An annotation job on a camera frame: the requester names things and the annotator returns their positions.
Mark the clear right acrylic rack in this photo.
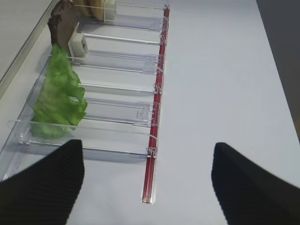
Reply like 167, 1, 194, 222
0, 0, 170, 203

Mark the white plastic pusher block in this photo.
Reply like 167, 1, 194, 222
67, 22, 90, 61

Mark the white pusher block rear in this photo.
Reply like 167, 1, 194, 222
104, 0, 116, 22

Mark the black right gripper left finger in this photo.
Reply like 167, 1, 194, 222
0, 139, 84, 225

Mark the brown meat patty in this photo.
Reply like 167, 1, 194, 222
47, 0, 80, 56

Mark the yellow bread bun slice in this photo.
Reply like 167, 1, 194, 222
76, 0, 104, 21

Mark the green lettuce leaf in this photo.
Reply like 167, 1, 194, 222
31, 44, 88, 138

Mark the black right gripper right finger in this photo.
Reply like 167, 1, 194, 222
211, 142, 300, 225

